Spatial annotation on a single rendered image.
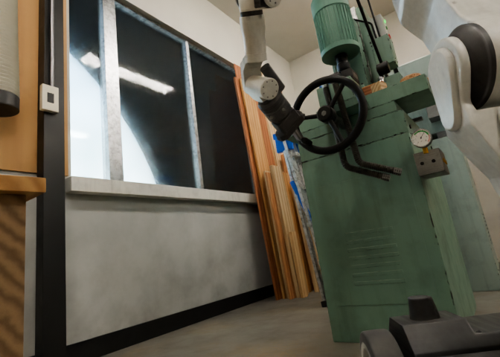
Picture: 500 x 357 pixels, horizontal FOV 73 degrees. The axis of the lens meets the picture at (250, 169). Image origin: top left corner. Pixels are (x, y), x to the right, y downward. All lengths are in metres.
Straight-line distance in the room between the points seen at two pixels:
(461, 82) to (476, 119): 0.06
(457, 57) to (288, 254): 2.24
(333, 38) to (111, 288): 1.62
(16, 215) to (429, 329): 0.69
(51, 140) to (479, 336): 1.71
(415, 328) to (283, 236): 2.10
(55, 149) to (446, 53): 1.61
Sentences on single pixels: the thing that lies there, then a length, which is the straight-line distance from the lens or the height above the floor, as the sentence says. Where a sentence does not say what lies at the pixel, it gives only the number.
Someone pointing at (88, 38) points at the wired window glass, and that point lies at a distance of 2.44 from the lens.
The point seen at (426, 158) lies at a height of 0.59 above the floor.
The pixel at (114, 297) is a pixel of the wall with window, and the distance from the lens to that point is 1.97.
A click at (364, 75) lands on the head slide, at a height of 1.10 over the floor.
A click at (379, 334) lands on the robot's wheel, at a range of 0.72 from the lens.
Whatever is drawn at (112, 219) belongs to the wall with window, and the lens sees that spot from 1.99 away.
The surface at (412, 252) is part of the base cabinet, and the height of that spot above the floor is 0.30.
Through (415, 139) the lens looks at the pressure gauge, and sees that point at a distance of 1.27.
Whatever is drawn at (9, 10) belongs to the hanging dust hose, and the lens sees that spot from 1.94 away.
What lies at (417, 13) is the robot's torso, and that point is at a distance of 0.84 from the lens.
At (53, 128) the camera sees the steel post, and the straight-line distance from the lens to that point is 1.87.
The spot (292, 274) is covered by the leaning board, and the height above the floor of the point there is 0.17.
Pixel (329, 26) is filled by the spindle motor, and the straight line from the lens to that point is 1.71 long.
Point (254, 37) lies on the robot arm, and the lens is 1.05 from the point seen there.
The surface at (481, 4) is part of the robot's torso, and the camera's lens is 0.76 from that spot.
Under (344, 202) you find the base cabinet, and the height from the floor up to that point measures 0.51.
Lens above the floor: 0.37
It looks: 14 degrees up
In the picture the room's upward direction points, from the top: 8 degrees counter-clockwise
